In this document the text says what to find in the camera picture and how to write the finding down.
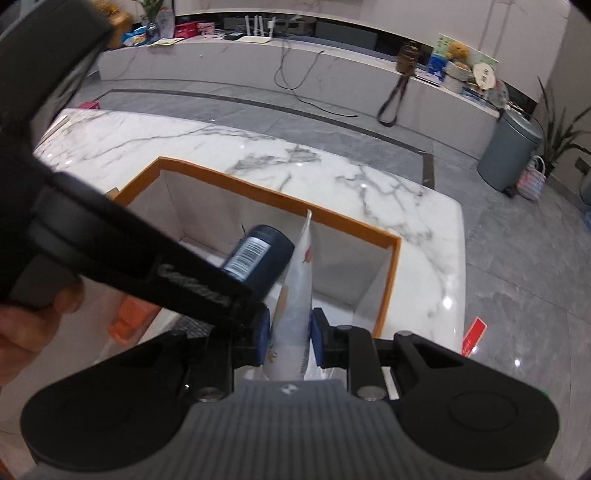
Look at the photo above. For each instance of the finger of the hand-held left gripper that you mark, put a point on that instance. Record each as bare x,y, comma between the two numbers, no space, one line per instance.
247,309

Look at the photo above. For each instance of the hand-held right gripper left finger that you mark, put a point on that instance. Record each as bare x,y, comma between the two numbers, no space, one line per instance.
264,337

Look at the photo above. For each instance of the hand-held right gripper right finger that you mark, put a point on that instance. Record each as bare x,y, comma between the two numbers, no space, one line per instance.
317,337

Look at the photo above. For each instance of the white squeeze tube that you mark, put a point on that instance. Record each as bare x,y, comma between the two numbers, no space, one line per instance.
295,300

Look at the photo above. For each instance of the dark blue tube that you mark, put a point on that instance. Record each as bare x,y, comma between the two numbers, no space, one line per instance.
258,254

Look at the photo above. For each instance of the orange-rimmed cardboard box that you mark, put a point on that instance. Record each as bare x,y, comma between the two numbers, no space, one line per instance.
207,203

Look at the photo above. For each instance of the person's left hand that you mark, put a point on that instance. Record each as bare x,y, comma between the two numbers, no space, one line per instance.
18,337

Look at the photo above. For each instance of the pink plastic item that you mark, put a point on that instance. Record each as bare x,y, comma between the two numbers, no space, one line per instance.
88,105

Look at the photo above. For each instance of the pink bottle with orange cap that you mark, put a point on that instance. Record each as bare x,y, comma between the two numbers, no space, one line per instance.
131,321

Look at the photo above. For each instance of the red floor sticker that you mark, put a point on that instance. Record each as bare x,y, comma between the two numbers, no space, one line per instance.
474,336

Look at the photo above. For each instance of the blue snack packet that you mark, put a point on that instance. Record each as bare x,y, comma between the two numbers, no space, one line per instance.
136,38

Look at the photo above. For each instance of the gold foil bag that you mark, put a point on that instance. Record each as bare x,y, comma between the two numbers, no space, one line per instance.
121,23

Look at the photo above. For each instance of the wrapped green plant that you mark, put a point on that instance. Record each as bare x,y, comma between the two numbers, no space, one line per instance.
164,21

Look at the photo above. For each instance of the red box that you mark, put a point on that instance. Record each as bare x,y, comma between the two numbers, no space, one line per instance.
187,30

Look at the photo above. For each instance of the marble tv bench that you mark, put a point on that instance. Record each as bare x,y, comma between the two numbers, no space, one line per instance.
231,64

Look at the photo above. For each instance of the black set-top box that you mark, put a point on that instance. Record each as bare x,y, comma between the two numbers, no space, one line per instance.
234,36

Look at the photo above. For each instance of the white router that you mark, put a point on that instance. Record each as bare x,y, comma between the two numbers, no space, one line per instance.
258,39

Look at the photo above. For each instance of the woven pastel basket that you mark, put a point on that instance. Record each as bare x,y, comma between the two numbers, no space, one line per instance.
531,182

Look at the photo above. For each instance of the grey trash bin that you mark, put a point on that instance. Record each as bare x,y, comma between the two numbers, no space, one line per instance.
508,147

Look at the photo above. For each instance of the potted green plant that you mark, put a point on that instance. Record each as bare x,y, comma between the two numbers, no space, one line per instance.
561,134

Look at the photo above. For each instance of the yellow plush toy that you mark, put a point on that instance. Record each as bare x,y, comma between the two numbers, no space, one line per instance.
458,50

